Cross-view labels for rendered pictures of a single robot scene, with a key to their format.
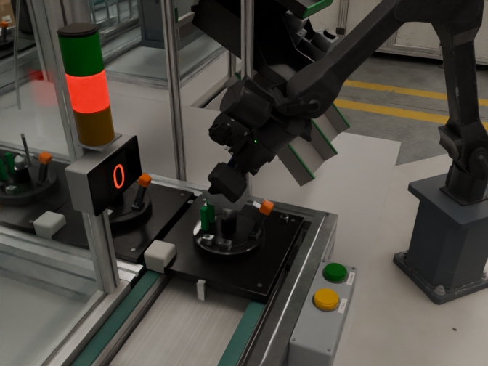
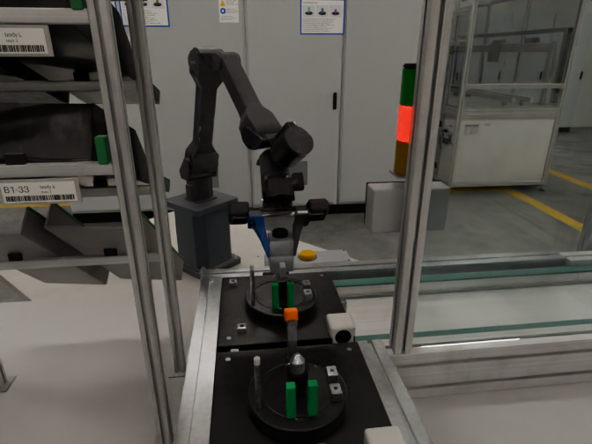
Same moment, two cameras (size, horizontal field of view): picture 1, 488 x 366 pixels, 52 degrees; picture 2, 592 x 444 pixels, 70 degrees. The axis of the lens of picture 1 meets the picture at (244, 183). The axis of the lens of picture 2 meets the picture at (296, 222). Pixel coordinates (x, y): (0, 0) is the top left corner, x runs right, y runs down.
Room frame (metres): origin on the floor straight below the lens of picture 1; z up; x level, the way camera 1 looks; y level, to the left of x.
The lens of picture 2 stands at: (1.08, 0.68, 1.43)
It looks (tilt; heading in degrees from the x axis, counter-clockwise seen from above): 22 degrees down; 242
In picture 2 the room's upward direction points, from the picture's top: straight up
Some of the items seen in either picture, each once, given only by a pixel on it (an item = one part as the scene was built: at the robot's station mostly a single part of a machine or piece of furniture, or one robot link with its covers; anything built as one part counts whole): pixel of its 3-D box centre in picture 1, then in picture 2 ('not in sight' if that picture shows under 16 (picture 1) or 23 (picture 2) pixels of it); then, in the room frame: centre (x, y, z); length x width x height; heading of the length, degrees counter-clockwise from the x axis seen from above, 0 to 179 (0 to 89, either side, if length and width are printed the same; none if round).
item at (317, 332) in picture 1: (324, 313); (307, 267); (0.61, -0.14, 0.93); 0.21 x 0.07 x 0.06; 159
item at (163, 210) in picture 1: (115, 193); (297, 377); (0.86, 0.27, 1.01); 0.24 x 0.24 x 0.13; 69
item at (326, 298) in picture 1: (326, 300); (307, 256); (0.61, -0.14, 0.96); 0.04 x 0.04 x 0.02
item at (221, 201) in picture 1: (223, 185); (280, 249); (0.77, 0.04, 1.09); 0.08 x 0.04 x 0.07; 69
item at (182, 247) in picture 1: (229, 241); (281, 307); (0.76, 0.03, 0.96); 0.24 x 0.24 x 0.02; 69
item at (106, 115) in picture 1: (94, 122); (411, 156); (0.63, 0.21, 1.28); 0.05 x 0.05 x 0.05
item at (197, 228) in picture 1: (229, 234); (281, 299); (0.76, 0.03, 0.98); 0.14 x 0.14 x 0.02
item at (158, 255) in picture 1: (160, 256); (340, 329); (0.71, 0.16, 0.97); 0.05 x 0.05 x 0.04; 69
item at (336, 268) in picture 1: (335, 274); not in sight; (0.67, -0.17, 0.96); 0.04 x 0.04 x 0.02
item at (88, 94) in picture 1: (88, 88); (415, 122); (0.63, 0.21, 1.33); 0.05 x 0.05 x 0.05
